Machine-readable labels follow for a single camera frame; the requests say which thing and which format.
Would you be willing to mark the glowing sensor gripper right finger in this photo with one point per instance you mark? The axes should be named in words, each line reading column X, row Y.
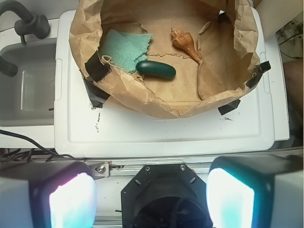
column 256, row 191

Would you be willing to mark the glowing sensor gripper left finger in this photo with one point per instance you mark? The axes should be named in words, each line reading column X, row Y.
column 47, row 195

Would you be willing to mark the orange spiral conch shell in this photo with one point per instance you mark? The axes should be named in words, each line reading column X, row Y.
column 184, row 41

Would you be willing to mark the white plastic bin lid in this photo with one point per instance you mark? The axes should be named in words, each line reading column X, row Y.
column 113, row 132

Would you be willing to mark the grey toy sink basin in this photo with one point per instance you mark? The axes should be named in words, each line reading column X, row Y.
column 27, row 99

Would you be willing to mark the dark green oblong cucumber toy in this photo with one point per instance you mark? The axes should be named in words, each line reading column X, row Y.
column 155, row 68

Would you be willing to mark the teal patterned cloth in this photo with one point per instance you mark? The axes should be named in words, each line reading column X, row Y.
column 126, row 49

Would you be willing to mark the crumpled brown paper bag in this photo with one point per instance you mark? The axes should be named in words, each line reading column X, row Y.
column 225, row 34

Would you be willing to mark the grey toy faucet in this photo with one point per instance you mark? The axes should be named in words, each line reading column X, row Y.
column 29, row 22

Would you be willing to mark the aluminium frame rail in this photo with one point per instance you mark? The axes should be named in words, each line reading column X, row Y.
column 106, row 169

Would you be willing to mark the black octagonal mount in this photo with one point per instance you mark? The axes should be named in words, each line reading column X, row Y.
column 165, row 201

